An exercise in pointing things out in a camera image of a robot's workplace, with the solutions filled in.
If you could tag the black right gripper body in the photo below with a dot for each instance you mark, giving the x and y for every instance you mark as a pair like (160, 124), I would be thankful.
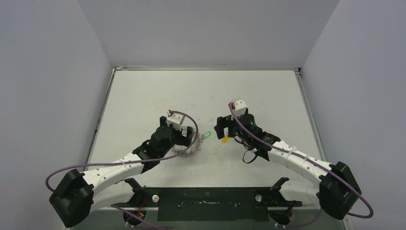
(226, 123)

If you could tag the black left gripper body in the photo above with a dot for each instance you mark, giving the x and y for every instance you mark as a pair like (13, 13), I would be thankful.
(177, 138)

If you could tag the key with green tag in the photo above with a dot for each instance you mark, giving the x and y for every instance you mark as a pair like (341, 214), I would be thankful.
(206, 135)

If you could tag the metal disc with key rings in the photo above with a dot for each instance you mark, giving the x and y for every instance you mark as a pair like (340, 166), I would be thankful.
(194, 149)

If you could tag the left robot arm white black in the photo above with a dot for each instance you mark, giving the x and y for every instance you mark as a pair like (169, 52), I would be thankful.
(76, 194)

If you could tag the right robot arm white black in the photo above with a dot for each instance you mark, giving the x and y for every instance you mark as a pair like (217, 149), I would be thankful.
(334, 188)

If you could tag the key with yellow tag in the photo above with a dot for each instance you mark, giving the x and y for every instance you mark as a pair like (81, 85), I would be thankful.
(225, 139)

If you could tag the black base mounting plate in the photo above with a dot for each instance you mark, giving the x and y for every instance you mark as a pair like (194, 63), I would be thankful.
(211, 203)

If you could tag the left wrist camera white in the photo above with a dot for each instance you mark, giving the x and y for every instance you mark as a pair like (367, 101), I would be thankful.
(175, 120)

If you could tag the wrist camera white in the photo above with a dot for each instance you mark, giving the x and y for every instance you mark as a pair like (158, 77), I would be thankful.
(239, 107)
(175, 120)

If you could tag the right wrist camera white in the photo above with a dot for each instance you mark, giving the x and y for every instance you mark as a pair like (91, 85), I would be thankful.
(239, 107)

